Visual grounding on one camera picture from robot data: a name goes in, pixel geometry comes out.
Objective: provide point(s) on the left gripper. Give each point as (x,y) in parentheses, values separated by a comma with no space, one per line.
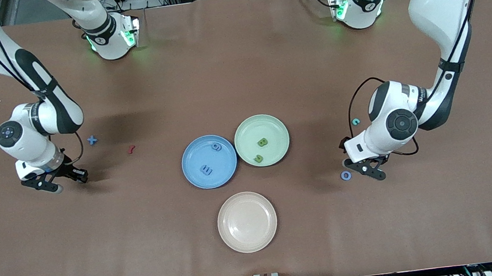
(344,145)

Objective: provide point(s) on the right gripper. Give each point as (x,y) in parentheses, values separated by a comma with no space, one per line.
(68,169)

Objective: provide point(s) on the blue foam letter x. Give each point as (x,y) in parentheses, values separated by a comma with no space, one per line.
(92,140)

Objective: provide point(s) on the green foam letter B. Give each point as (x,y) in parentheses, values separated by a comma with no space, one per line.
(262,142)

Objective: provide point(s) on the green foam letter s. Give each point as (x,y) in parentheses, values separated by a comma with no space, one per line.
(258,159)

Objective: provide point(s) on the blue foam letter g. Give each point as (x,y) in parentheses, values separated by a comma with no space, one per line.
(217,147)

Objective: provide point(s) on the blue foam letter m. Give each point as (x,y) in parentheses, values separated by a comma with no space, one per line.
(206,170)

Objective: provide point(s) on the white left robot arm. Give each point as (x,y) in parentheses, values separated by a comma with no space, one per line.
(444,4)

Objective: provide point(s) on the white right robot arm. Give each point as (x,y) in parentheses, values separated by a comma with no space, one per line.
(28,142)

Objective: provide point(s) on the teal foam letter c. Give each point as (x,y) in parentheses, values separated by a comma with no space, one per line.
(353,122)

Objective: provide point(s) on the blue foam letter o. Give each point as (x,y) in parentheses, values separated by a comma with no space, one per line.
(342,176)

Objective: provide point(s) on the red foam letter I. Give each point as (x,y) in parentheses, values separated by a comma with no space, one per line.
(131,149)

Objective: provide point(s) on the green plate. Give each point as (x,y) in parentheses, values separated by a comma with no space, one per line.
(250,133)

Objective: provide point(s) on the brown table mat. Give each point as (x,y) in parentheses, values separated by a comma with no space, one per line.
(240,87)

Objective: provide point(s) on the beige plate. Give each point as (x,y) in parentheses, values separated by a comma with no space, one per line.
(247,222)

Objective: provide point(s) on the blue plate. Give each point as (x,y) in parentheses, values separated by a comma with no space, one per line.
(208,156)

